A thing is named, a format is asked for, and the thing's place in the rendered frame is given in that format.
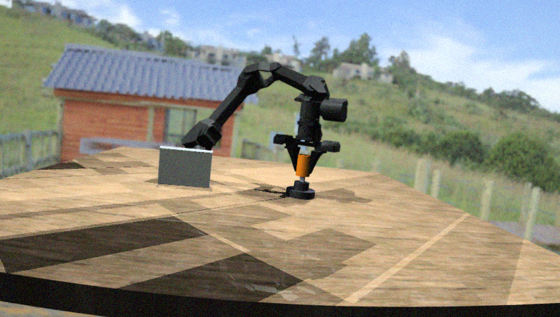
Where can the orange knob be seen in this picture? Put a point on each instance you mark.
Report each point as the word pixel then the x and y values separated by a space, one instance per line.
pixel 303 162

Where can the black round pedestal with silver shaft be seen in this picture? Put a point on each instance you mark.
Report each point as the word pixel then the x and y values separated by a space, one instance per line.
pixel 300 190

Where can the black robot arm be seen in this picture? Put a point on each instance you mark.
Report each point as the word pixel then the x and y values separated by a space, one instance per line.
pixel 315 101

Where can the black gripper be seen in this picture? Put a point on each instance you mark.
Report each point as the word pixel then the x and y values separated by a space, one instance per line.
pixel 307 131

